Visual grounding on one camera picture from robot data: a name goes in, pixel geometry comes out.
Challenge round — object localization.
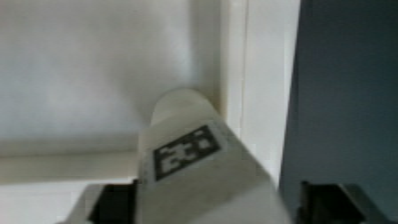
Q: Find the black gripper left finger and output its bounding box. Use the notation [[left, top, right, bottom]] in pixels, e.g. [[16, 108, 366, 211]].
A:
[[87, 182, 136, 224]]

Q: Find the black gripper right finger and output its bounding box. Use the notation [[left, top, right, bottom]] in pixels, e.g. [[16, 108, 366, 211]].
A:
[[296, 181, 369, 224]]

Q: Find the white table leg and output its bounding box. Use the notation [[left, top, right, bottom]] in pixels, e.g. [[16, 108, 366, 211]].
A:
[[136, 89, 291, 224]]

